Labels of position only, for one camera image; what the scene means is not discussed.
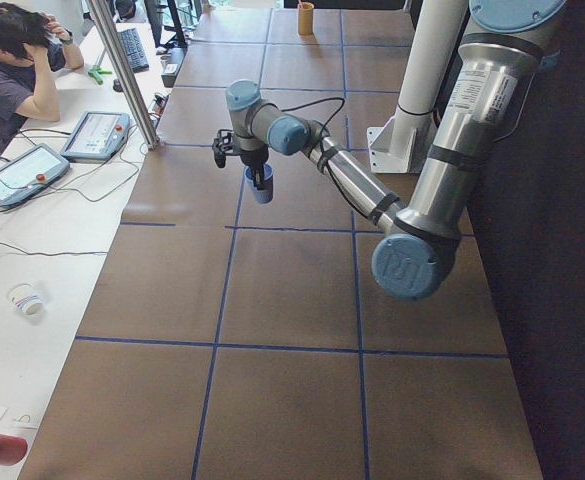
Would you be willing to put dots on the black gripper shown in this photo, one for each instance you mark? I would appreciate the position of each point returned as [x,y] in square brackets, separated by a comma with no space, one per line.
[252,159]

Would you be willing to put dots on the blue ribbed plastic cup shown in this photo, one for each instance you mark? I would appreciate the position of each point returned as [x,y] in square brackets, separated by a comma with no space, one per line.
[263,194]

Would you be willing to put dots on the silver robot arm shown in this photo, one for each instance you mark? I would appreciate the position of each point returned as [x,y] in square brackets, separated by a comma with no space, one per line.
[465,63]

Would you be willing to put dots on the bamboo cup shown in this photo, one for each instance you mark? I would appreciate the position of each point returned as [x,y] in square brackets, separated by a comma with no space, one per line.
[305,18]

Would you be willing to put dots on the white paper cup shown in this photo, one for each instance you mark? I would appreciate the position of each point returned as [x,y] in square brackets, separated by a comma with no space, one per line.
[26,299]

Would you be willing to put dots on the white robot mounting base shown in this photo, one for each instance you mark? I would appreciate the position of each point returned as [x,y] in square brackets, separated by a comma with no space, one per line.
[400,146]

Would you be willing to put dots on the teach pendant far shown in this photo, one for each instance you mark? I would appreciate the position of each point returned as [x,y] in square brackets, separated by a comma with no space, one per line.
[97,137]

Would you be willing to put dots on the teach pendant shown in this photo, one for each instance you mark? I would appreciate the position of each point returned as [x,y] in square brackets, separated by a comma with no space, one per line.
[97,137]
[30,173]

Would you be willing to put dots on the black keyboard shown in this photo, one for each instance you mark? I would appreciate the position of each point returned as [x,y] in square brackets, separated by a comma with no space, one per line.
[133,49]

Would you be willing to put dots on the green tool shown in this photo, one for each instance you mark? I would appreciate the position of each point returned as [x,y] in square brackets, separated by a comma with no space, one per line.
[96,72]

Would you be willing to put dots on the teach pendant near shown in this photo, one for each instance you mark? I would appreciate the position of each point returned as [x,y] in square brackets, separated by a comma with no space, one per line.
[30,173]

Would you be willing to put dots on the seated person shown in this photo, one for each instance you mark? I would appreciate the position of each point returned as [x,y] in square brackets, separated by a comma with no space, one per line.
[33,46]

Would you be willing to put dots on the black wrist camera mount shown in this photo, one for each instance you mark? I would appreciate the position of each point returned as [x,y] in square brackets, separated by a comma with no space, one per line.
[223,146]

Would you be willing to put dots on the aluminium frame post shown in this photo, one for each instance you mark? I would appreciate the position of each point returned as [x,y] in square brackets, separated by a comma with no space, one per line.
[106,28]

